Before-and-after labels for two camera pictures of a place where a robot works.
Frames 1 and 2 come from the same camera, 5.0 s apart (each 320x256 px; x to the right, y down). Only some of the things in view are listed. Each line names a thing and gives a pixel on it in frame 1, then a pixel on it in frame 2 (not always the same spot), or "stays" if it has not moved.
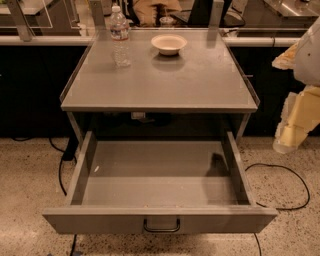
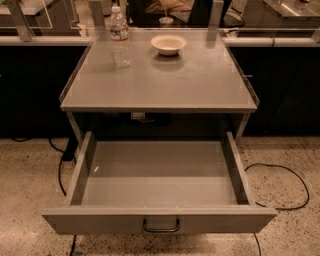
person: [147, 13] -> [176, 8]
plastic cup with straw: [166, 21] stays
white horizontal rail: [86, 40] stays
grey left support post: [20, 21] stays
